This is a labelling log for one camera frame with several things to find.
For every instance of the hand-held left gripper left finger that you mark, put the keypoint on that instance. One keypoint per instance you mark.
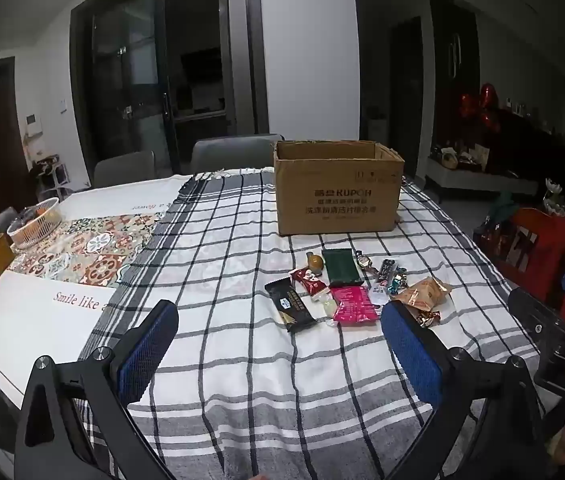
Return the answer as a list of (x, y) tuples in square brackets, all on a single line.
[(147, 352)]

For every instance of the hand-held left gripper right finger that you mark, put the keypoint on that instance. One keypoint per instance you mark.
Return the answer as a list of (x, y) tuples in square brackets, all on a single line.
[(412, 355)]

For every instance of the brown foil candy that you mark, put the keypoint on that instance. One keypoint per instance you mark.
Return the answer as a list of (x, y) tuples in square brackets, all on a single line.
[(427, 317)]

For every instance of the orange brown snack packet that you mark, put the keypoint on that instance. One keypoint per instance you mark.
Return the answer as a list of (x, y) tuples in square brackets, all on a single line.
[(422, 294)]

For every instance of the pink snack packet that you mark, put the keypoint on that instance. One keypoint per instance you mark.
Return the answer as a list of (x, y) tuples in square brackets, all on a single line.
[(355, 306)]

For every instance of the blue foil candy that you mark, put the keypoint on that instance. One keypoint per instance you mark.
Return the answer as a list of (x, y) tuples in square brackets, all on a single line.
[(398, 279)]

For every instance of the white brown strip packet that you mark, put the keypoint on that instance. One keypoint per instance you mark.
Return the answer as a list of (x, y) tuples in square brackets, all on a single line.
[(386, 271)]

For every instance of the pale green candy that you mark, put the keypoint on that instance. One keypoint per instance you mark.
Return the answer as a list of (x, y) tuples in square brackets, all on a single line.
[(327, 306)]

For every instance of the silver candy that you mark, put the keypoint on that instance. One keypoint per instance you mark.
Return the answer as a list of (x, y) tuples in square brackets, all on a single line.
[(364, 261)]

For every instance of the dark green snack packet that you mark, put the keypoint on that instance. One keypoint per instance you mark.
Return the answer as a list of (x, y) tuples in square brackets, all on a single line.
[(342, 267)]

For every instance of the red heart snack packet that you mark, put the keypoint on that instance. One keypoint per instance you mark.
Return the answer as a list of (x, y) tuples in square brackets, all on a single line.
[(307, 280)]

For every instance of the black snack packet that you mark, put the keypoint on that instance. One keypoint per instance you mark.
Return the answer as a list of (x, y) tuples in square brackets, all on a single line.
[(290, 307)]

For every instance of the olive round snack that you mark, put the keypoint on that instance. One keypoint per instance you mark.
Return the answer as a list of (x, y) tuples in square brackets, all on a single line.
[(315, 263)]

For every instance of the brown cardboard box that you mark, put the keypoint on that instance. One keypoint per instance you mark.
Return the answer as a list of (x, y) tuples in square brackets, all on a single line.
[(337, 190)]

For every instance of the red gift bag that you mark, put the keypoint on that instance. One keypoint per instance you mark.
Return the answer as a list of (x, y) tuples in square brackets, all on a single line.
[(542, 255)]

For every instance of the dark green bag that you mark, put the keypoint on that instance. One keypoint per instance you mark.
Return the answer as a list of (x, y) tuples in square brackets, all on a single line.
[(502, 210)]

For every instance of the black white checkered cloth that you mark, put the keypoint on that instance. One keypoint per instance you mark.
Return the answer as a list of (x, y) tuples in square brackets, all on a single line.
[(242, 260)]

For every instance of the white low bench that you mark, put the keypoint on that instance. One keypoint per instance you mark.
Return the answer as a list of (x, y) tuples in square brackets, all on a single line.
[(477, 177)]

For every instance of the grey chair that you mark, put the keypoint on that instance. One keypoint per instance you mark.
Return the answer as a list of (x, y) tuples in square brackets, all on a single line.
[(232, 155), (125, 170)]

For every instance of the white shelf rack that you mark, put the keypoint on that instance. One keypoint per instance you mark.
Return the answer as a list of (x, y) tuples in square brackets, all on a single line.
[(52, 180)]

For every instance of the red balloons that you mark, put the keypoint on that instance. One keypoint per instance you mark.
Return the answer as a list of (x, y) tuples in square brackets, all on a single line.
[(485, 105)]

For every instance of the dark tall cabinet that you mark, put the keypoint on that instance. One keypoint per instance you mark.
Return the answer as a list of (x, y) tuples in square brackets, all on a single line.
[(455, 75)]

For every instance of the glass sliding door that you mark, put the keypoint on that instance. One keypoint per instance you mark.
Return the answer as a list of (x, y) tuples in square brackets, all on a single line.
[(127, 80)]

